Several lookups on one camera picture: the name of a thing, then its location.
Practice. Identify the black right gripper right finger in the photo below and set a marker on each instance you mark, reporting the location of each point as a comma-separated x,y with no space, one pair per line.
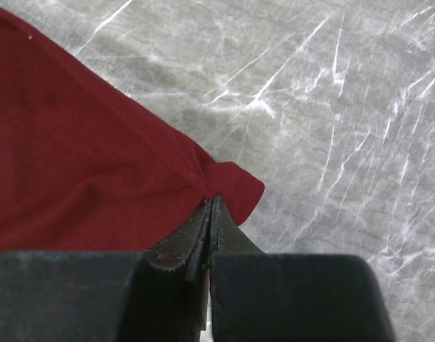
257,296

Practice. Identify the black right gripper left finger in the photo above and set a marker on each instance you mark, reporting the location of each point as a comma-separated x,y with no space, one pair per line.
159,294

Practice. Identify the dark red t shirt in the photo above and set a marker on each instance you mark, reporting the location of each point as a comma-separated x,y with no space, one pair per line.
85,168

